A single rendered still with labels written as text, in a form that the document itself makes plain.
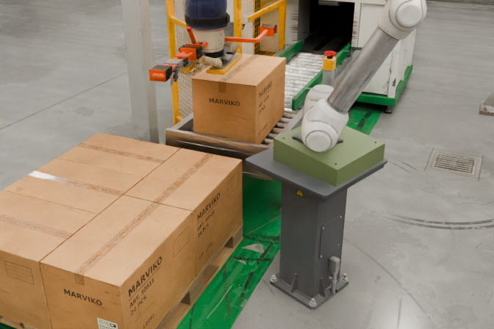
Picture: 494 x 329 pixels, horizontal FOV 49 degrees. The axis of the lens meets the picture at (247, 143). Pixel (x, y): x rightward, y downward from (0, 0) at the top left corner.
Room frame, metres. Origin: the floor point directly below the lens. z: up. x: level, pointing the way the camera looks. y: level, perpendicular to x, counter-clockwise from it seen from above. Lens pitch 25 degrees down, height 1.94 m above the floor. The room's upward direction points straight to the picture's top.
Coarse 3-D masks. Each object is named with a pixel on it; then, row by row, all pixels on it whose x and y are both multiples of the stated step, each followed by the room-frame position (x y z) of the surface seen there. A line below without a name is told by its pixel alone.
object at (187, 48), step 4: (188, 44) 2.64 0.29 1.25; (192, 44) 2.63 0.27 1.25; (196, 44) 2.63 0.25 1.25; (180, 48) 2.57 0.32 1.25; (184, 48) 2.56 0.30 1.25; (188, 48) 2.55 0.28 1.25; (192, 48) 2.55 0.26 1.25; (196, 48) 2.59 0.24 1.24; (200, 48) 2.59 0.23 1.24; (180, 52) 2.57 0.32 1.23; (188, 52) 2.56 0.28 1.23; (192, 52) 2.55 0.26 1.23; (196, 52) 2.55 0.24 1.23; (200, 52) 2.61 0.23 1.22; (196, 56) 2.56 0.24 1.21; (200, 56) 2.58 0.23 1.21
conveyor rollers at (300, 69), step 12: (288, 60) 4.79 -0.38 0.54; (300, 60) 4.76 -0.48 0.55; (312, 60) 4.79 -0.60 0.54; (288, 72) 4.42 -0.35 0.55; (300, 72) 4.46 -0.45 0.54; (312, 72) 4.42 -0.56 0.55; (288, 84) 4.12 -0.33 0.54; (300, 84) 4.09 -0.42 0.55; (288, 96) 3.84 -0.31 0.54; (288, 108) 3.58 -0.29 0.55; (300, 108) 3.61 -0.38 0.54; (288, 120) 3.36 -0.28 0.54; (276, 132) 3.20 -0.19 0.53; (264, 144) 3.04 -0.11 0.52
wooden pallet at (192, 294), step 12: (240, 228) 2.75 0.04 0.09; (228, 240) 2.59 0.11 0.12; (240, 240) 2.75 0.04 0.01; (216, 252) 2.45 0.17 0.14; (228, 252) 2.62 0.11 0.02; (216, 264) 2.50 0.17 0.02; (204, 276) 2.40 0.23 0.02; (192, 288) 2.19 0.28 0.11; (204, 288) 2.31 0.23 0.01; (180, 300) 2.08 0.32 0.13; (192, 300) 2.18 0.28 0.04; (168, 312) 1.98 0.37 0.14; (180, 312) 2.12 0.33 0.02; (12, 324) 1.93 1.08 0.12; (24, 324) 1.90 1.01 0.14; (168, 324) 2.03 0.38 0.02
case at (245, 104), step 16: (240, 64) 3.31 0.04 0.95; (256, 64) 3.31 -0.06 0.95; (272, 64) 3.31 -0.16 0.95; (192, 80) 3.03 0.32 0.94; (208, 80) 3.00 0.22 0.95; (224, 80) 2.99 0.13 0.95; (240, 80) 2.99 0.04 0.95; (256, 80) 2.99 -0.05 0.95; (272, 80) 3.19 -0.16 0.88; (192, 96) 3.03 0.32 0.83; (208, 96) 3.00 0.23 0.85; (224, 96) 2.96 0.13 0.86; (240, 96) 2.93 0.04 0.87; (256, 96) 2.90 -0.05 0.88; (272, 96) 3.19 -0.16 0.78; (208, 112) 3.00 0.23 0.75; (224, 112) 2.96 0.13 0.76; (240, 112) 2.93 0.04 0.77; (256, 112) 2.90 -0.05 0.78; (272, 112) 3.20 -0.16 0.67; (208, 128) 3.00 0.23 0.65; (224, 128) 2.96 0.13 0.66; (240, 128) 2.93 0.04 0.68; (256, 128) 2.90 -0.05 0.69; (272, 128) 3.21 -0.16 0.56
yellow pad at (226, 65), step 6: (234, 54) 2.92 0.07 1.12; (240, 54) 2.94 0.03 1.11; (222, 60) 2.73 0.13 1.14; (228, 60) 2.81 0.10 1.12; (234, 60) 2.83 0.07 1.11; (210, 66) 2.72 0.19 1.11; (222, 66) 2.70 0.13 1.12; (228, 66) 2.72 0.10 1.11; (210, 72) 2.66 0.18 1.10; (216, 72) 2.65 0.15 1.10; (222, 72) 2.64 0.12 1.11
